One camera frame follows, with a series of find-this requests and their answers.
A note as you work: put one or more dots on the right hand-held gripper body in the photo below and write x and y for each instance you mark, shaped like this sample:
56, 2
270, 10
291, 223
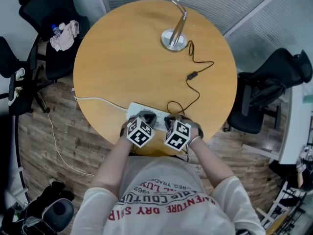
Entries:
178, 136

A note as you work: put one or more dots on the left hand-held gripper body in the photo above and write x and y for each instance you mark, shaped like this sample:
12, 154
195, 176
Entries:
140, 132

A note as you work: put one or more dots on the silver desk lamp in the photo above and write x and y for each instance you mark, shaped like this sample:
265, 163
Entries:
174, 39

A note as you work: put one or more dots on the person's right forearm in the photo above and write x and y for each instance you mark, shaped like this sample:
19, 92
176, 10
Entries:
212, 163

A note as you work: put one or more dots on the person's left forearm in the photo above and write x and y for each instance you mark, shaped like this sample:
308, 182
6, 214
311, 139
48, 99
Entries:
111, 165

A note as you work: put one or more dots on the white desk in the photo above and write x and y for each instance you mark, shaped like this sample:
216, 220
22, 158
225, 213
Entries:
296, 131

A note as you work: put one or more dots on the person's left hand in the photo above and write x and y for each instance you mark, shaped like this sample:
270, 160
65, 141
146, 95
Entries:
123, 131

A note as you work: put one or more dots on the person's right hand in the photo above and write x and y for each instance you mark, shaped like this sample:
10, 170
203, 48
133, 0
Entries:
195, 131

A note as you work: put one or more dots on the round wooden table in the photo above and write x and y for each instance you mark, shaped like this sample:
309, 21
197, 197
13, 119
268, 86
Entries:
127, 57

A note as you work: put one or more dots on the person's white printed shirt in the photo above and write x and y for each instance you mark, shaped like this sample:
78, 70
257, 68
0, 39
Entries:
171, 217

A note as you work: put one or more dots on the black mesh office chair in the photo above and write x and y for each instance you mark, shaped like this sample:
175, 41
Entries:
266, 89
56, 65
17, 89

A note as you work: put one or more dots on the black cloth bag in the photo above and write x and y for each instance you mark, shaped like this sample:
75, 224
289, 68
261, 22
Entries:
56, 190

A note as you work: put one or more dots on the pale crumpled cloth pile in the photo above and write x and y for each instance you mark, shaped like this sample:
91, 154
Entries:
66, 37

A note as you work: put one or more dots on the clear plastic water bottle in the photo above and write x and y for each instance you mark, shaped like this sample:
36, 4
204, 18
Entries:
56, 30

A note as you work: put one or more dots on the white window blinds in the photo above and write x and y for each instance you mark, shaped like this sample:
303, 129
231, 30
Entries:
220, 4

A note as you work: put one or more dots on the white metal rack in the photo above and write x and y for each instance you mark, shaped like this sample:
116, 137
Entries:
283, 209

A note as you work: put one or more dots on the white floral bag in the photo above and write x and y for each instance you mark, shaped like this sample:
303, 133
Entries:
13, 99

